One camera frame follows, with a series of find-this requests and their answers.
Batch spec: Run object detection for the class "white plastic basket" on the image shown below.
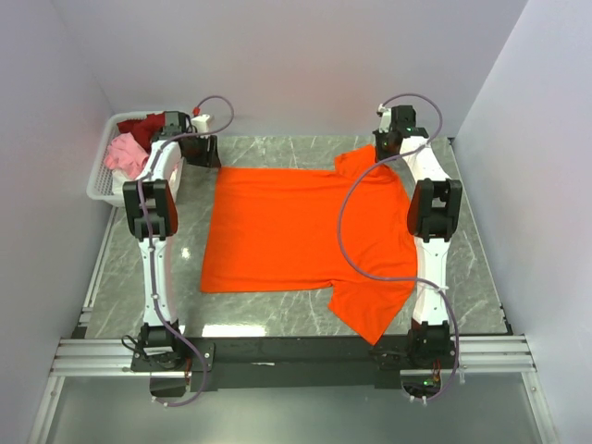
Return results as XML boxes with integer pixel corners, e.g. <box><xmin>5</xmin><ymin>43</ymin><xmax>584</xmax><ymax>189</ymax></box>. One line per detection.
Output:
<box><xmin>87</xmin><ymin>111</ymin><xmax>165</xmax><ymax>206</ymax></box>

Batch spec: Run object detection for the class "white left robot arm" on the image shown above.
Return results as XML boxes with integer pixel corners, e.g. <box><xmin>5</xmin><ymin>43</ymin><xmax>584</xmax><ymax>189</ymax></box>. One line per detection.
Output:
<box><xmin>122</xmin><ymin>109</ymin><xmax>220</xmax><ymax>372</ymax></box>

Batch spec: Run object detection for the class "aluminium rail frame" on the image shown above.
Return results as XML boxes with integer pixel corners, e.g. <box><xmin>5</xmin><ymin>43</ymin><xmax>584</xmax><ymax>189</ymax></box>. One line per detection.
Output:
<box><xmin>31</xmin><ymin>199</ymin><xmax>559</xmax><ymax>443</ymax></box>

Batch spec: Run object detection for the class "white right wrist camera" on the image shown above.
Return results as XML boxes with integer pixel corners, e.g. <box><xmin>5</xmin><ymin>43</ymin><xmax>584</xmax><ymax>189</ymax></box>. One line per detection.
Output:
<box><xmin>376</xmin><ymin>104</ymin><xmax>392</xmax><ymax>134</ymax></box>

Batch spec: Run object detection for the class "dark red t shirt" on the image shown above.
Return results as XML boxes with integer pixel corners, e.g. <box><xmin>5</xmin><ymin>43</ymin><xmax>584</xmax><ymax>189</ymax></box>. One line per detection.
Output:
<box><xmin>117</xmin><ymin>113</ymin><xmax>166</xmax><ymax>153</ymax></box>

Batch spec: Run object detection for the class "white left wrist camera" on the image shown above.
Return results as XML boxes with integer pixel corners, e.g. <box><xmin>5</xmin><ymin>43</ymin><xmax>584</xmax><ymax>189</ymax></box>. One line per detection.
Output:
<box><xmin>190</xmin><ymin>106</ymin><xmax>216</xmax><ymax>136</ymax></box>

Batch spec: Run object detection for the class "white t shirt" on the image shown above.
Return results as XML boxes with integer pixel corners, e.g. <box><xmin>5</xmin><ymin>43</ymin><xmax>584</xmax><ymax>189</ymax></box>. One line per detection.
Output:
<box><xmin>111</xmin><ymin>160</ymin><xmax>184</xmax><ymax>207</ymax></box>

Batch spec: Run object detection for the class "pink t shirt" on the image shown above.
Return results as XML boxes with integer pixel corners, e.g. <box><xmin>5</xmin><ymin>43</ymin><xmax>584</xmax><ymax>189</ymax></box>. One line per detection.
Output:
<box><xmin>104</xmin><ymin>133</ymin><xmax>149</xmax><ymax>179</ymax></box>

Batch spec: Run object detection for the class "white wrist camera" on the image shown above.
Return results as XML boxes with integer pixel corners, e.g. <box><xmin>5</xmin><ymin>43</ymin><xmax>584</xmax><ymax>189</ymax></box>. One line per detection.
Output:
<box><xmin>376</xmin><ymin>104</ymin><xmax>392</xmax><ymax>134</ymax></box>
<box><xmin>190</xmin><ymin>106</ymin><xmax>216</xmax><ymax>136</ymax></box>

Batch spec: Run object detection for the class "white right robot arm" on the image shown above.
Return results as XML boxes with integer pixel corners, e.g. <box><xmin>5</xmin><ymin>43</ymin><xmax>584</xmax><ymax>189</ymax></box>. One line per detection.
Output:
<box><xmin>374</xmin><ymin>105</ymin><xmax>463</xmax><ymax>369</ymax></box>

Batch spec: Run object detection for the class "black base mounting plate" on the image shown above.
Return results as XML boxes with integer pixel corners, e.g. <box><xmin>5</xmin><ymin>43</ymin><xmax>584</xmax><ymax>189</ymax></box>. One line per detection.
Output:
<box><xmin>121</xmin><ymin>334</ymin><xmax>460</xmax><ymax>401</ymax></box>

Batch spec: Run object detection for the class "orange t shirt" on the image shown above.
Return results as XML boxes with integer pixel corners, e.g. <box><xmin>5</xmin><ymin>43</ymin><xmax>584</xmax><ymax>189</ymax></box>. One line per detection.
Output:
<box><xmin>200</xmin><ymin>145</ymin><xmax>417</xmax><ymax>343</ymax></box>

